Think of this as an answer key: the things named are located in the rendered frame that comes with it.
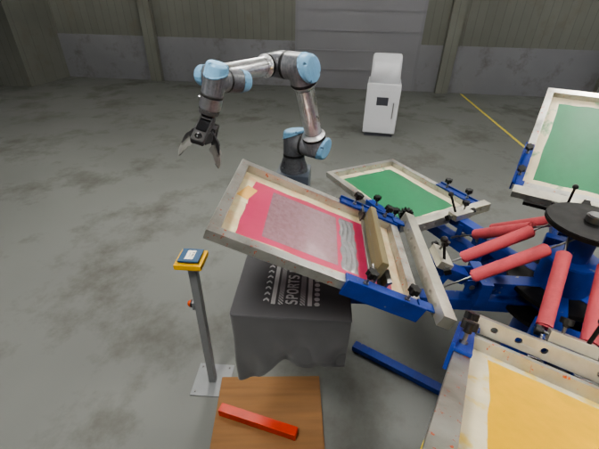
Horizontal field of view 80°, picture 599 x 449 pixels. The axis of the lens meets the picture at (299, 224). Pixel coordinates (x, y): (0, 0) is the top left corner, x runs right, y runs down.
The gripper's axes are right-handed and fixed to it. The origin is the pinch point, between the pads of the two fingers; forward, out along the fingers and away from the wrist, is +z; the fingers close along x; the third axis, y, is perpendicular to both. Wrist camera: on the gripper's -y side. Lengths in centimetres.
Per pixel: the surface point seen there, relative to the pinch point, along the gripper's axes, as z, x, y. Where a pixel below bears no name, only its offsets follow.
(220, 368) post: 145, -32, 20
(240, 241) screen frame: 7.0, -23.5, -29.1
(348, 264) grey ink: 14, -64, -14
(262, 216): 10.9, -28.1, -4.4
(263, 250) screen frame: 7.7, -31.4, -29.2
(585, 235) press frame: -24, -137, -10
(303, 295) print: 40, -54, -9
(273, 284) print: 44, -41, -4
